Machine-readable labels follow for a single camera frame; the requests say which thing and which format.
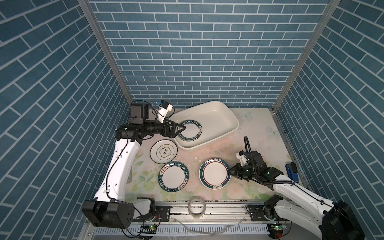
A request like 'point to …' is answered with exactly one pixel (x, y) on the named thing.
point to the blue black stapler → (292, 171)
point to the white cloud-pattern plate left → (163, 151)
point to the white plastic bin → (204, 122)
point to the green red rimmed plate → (213, 174)
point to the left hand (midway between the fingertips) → (178, 125)
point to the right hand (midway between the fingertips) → (226, 170)
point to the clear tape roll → (197, 216)
